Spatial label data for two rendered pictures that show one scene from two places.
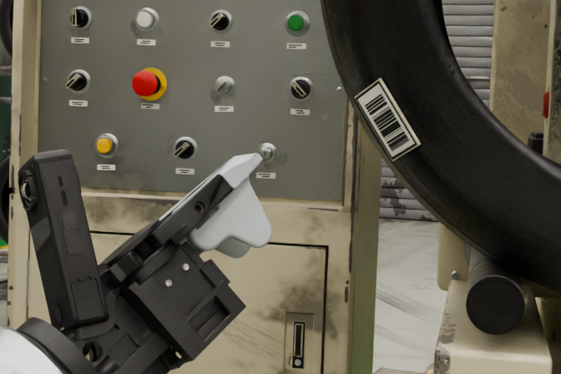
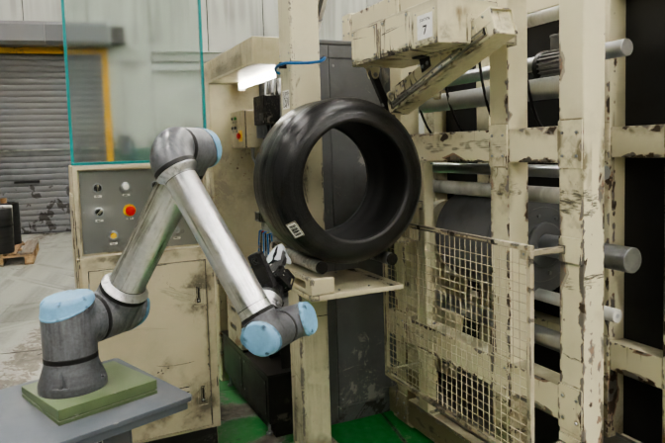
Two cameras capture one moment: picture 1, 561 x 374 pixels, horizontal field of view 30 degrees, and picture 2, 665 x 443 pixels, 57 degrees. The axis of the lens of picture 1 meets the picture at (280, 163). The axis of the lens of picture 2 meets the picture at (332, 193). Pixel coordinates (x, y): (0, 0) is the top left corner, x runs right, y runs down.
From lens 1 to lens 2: 1.39 m
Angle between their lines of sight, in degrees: 36
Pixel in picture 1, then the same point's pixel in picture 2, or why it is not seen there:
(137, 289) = (281, 277)
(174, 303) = (286, 279)
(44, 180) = (261, 258)
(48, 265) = (261, 276)
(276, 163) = (180, 232)
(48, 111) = (86, 224)
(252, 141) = not seen: hidden behind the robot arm
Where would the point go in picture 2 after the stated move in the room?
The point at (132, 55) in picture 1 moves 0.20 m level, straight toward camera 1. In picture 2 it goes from (121, 200) to (143, 202)
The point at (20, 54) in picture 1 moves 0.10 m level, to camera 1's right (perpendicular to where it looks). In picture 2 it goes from (77, 205) to (103, 203)
